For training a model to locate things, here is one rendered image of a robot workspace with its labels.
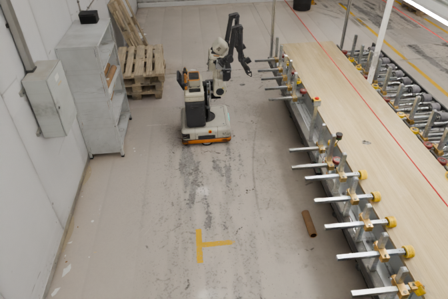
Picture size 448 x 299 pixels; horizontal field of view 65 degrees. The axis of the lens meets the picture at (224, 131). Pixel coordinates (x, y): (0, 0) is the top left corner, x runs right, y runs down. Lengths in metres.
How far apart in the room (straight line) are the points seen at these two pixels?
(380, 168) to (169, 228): 2.16
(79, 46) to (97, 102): 0.69
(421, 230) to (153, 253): 2.37
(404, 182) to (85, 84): 3.39
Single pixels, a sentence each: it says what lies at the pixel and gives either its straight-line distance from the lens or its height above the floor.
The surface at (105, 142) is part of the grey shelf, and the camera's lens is 4.75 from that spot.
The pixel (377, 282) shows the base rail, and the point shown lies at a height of 0.70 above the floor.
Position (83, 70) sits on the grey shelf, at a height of 1.28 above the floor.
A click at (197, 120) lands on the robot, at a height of 0.41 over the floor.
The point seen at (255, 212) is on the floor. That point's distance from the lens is 3.98.
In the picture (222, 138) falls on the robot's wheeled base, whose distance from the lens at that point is 4.76.
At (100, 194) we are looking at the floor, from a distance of 4.43.
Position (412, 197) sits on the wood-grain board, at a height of 0.90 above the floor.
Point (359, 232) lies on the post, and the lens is 2.95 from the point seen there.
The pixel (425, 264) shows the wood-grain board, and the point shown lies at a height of 0.90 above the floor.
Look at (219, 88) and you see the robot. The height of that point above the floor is 0.77.
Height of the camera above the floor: 3.04
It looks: 37 degrees down
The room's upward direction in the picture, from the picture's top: 1 degrees counter-clockwise
